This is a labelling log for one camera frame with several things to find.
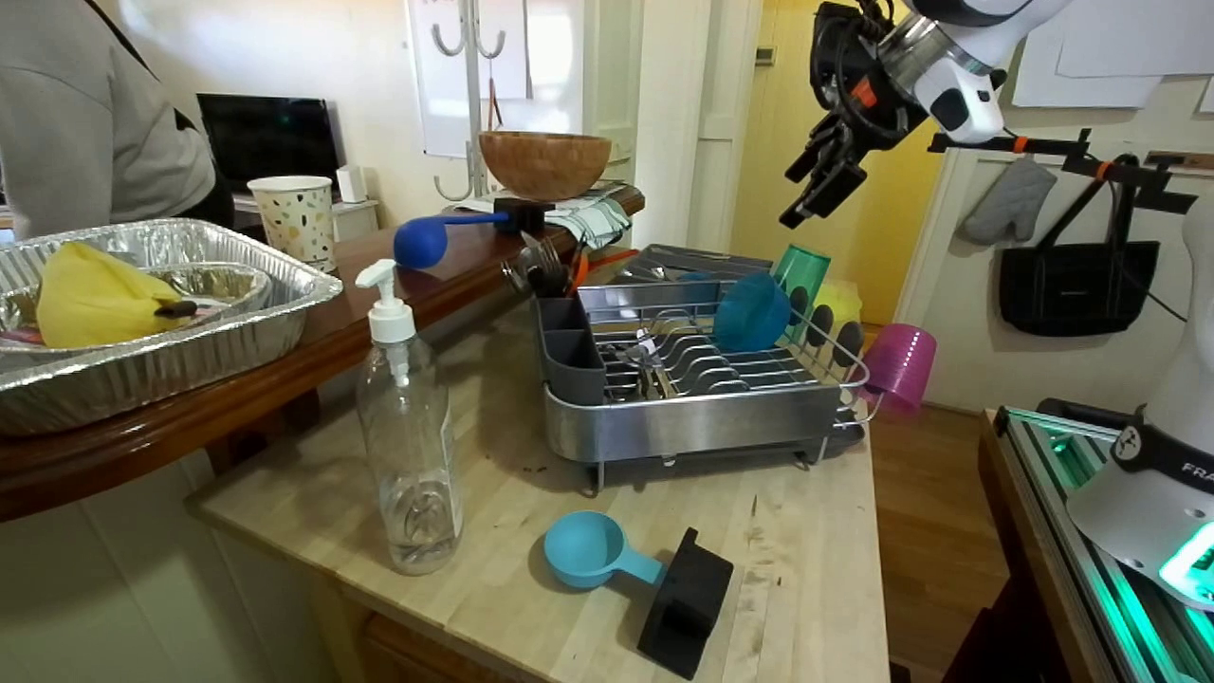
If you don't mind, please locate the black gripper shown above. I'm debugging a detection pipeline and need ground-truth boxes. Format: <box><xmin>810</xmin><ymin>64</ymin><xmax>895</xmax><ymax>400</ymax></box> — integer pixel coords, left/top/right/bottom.
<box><xmin>776</xmin><ymin>60</ymin><xmax>919</xmax><ymax>232</ymax></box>

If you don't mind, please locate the grey steel dish rack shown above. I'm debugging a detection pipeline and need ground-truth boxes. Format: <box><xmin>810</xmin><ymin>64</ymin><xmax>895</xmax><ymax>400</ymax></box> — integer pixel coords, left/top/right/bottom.
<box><xmin>514</xmin><ymin>241</ymin><xmax>880</xmax><ymax>499</ymax></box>

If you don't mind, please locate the teal plastic cup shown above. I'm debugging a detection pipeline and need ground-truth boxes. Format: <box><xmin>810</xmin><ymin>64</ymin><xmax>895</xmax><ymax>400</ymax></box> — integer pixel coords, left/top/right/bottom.
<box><xmin>765</xmin><ymin>237</ymin><xmax>839</xmax><ymax>350</ymax></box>

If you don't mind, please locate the yellow-green plastic plate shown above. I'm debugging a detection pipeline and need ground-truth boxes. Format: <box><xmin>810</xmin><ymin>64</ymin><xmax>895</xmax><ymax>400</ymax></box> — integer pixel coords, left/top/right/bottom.
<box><xmin>808</xmin><ymin>277</ymin><xmax>868</xmax><ymax>361</ymax></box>

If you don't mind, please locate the blue plastic cup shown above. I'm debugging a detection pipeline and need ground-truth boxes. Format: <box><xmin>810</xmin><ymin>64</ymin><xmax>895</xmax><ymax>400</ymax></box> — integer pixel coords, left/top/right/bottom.
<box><xmin>708</xmin><ymin>268</ymin><xmax>796</xmax><ymax>357</ymax></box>

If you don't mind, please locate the grey oven mitt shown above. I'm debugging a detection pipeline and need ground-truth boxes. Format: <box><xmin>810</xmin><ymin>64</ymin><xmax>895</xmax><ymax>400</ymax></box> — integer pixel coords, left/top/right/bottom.
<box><xmin>955</xmin><ymin>154</ymin><xmax>1062</xmax><ymax>251</ymax></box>

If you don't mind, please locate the pink plastic cup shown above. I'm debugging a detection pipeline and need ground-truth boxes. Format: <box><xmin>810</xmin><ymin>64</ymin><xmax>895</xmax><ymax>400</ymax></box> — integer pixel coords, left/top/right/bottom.
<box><xmin>859</xmin><ymin>317</ymin><xmax>943</xmax><ymax>422</ymax></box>

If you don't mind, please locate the green striped dish towel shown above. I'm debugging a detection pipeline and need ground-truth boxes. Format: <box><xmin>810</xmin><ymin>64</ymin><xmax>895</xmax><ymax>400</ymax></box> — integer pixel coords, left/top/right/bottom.
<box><xmin>542</xmin><ymin>187</ymin><xmax>637</xmax><ymax>259</ymax></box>

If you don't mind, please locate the black tote bag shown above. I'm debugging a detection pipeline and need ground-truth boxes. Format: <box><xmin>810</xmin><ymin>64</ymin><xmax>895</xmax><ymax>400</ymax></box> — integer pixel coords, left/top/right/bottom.
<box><xmin>997</xmin><ymin>177</ymin><xmax>1165</xmax><ymax>340</ymax></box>

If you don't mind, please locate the wooden bowl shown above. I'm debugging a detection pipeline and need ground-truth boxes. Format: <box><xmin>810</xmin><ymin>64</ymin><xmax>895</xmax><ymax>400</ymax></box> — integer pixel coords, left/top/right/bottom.
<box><xmin>479</xmin><ymin>123</ymin><xmax>613</xmax><ymax>208</ymax></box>

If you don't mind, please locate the black holder block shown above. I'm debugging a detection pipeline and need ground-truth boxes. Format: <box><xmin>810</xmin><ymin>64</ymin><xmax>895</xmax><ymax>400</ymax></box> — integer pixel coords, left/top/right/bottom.
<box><xmin>489</xmin><ymin>192</ymin><xmax>552</xmax><ymax>241</ymax></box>

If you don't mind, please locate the aluminium robot mounting stand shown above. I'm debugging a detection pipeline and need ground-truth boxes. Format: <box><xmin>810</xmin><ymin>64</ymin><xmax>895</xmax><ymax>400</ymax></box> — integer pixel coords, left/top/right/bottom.
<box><xmin>977</xmin><ymin>393</ymin><xmax>1214</xmax><ymax>683</ymax></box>

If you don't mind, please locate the white coat hook stand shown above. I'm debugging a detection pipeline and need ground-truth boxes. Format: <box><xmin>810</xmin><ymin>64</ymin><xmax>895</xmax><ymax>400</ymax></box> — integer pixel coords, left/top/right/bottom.
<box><xmin>426</xmin><ymin>0</ymin><xmax>510</xmax><ymax>208</ymax></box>

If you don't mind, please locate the blue measuring scoop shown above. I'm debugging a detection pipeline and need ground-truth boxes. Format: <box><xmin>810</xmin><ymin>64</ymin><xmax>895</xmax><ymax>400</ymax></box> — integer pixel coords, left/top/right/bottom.
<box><xmin>539</xmin><ymin>508</ymin><xmax>670</xmax><ymax>594</ymax></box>

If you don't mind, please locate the black plastic block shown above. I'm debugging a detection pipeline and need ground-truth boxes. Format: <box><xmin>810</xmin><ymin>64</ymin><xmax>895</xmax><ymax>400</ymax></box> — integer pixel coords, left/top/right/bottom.
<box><xmin>634</xmin><ymin>522</ymin><xmax>739</xmax><ymax>683</ymax></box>

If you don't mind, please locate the clear pump soap bottle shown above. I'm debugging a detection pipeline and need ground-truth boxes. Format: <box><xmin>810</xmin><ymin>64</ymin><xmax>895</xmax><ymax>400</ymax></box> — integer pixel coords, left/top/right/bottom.
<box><xmin>348</xmin><ymin>255</ymin><xmax>471</xmax><ymax>580</ymax></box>

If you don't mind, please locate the dotted paper cup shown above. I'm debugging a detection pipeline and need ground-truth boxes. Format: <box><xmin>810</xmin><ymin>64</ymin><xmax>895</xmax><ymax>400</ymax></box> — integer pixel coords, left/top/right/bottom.
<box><xmin>241</xmin><ymin>172</ymin><xmax>340</xmax><ymax>277</ymax></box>

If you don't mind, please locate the black monitor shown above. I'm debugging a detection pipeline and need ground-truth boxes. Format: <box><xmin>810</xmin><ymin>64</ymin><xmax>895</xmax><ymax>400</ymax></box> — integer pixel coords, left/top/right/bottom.
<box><xmin>193</xmin><ymin>89</ymin><xmax>348</xmax><ymax>196</ymax></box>

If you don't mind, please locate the brown wooden counter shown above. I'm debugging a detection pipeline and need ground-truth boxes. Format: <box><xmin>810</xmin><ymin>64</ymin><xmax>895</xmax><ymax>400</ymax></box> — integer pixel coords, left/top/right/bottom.
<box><xmin>0</xmin><ymin>177</ymin><xmax>653</xmax><ymax>522</ymax></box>

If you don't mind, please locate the large aluminium foil tray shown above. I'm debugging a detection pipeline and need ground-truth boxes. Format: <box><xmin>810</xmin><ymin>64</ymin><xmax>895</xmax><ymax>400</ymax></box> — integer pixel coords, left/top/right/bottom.
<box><xmin>0</xmin><ymin>211</ymin><xmax>348</xmax><ymax>438</ymax></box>

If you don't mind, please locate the person in light top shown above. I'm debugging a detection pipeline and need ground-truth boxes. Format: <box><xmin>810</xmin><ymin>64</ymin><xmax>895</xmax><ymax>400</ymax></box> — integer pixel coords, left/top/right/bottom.
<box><xmin>0</xmin><ymin>0</ymin><xmax>218</xmax><ymax>241</ymax></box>

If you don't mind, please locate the yellow cloth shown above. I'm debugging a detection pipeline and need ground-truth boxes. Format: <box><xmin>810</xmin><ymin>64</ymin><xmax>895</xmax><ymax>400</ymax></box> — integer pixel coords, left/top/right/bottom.
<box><xmin>29</xmin><ymin>237</ymin><xmax>197</xmax><ymax>357</ymax></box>

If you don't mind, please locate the orange handled utensil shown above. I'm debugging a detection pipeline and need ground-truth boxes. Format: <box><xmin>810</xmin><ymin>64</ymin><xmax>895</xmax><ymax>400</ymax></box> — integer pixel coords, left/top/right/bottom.
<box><xmin>571</xmin><ymin>245</ymin><xmax>644</xmax><ymax>288</ymax></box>

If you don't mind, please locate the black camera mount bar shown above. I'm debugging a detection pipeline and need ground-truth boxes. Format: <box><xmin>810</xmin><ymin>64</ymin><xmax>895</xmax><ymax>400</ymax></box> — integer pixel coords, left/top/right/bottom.
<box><xmin>925</xmin><ymin>123</ymin><xmax>1210</xmax><ymax>221</ymax></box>

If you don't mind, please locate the blue long-handled scoop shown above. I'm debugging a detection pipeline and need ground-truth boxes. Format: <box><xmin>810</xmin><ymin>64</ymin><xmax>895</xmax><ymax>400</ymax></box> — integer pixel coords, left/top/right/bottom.
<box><xmin>389</xmin><ymin>208</ymin><xmax>510</xmax><ymax>271</ymax></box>

